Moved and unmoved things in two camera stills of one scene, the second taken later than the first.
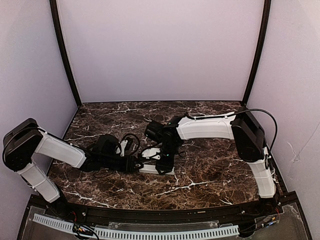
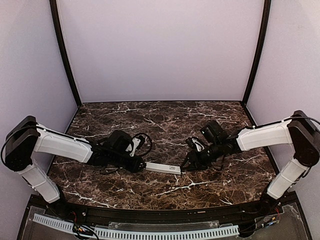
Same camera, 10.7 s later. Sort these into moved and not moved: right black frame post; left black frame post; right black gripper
Moved: right black gripper
Not moved: left black frame post; right black frame post
